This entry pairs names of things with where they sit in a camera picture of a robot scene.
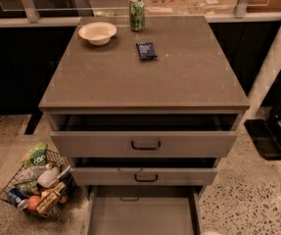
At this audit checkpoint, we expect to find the grey drawer cabinet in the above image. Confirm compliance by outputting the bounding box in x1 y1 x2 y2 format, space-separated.
37 15 251 235

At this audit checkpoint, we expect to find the white bowl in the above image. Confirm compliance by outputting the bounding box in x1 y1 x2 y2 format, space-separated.
78 22 117 46

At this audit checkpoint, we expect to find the clear water bottle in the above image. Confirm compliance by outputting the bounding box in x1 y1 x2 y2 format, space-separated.
17 164 53 183

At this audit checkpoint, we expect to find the black floor tray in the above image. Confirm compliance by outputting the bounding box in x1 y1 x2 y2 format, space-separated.
244 118 281 161

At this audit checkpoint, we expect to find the green soda can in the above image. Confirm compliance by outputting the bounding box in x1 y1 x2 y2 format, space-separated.
129 0 145 32

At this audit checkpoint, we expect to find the grey top drawer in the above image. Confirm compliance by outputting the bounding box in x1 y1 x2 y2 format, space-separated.
49 114 239 159

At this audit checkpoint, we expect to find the grey bottom drawer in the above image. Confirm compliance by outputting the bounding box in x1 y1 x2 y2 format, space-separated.
83 186 203 235

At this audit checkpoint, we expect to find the green chip bag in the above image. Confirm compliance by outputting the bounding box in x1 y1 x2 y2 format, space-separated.
21 143 48 166

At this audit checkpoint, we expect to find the grey drawer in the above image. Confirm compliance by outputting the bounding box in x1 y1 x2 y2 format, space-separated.
71 158 217 186
49 114 239 159
83 186 203 235

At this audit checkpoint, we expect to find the wire basket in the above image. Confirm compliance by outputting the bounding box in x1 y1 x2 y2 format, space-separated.
0 150 75 219

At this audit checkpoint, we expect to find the white plastic bottle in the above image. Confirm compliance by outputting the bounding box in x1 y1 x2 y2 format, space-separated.
37 166 60 188

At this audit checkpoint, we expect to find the dark blue snack packet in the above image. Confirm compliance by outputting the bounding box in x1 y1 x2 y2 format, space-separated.
136 42 157 61

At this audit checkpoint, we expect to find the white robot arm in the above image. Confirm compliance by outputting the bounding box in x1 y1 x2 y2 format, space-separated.
200 231 221 235

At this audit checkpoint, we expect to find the orange fruit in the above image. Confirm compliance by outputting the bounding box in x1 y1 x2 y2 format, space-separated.
26 195 41 212

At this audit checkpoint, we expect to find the blue soda can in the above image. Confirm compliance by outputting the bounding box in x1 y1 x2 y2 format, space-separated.
7 188 28 210

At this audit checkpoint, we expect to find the grey middle drawer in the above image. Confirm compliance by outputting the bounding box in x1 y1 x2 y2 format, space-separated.
71 158 217 186

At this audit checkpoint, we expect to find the yellow brown snack box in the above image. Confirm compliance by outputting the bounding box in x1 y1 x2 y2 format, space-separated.
36 182 65 215

